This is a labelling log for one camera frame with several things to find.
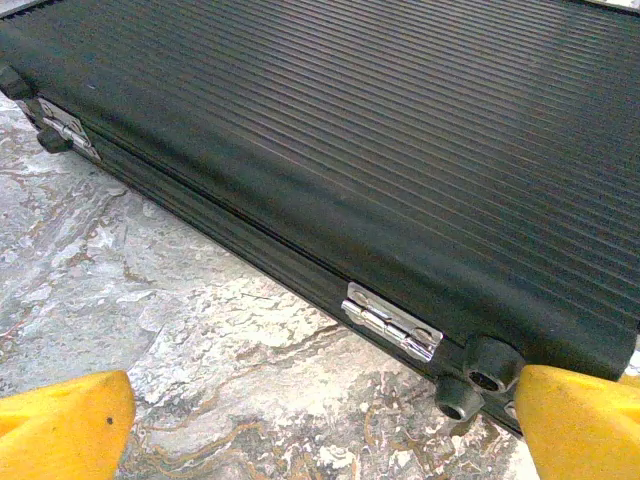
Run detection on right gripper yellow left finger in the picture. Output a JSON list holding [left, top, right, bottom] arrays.
[[0, 370, 137, 480]]

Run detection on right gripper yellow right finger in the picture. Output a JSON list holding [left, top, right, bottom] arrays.
[[514, 364, 640, 480]]

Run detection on chrome case hinge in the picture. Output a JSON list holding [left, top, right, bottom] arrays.
[[36, 97, 102, 162], [341, 282, 444, 364]]

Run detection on black ribbed case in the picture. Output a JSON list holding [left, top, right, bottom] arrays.
[[0, 0, 640, 441]]

